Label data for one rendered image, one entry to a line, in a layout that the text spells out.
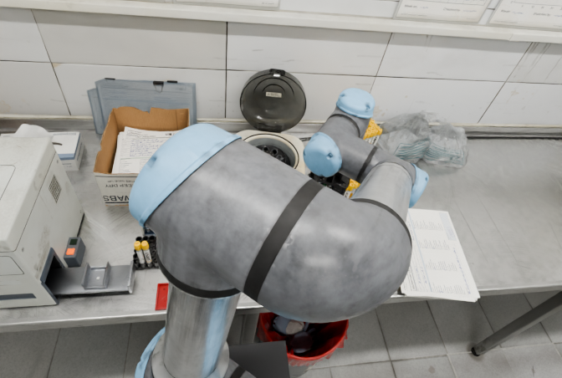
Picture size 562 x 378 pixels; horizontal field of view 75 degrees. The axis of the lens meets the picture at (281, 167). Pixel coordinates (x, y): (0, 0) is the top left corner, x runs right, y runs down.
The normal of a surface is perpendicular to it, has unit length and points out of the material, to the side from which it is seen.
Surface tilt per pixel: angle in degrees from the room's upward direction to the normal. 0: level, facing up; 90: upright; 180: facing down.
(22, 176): 0
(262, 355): 3
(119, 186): 86
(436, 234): 1
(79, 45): 90
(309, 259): 38
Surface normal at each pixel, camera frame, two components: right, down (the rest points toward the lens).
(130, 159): 0.11, -0.68
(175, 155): -0.05, -0.45
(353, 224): 0.48, -0.53
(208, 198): -0.17, -0.19
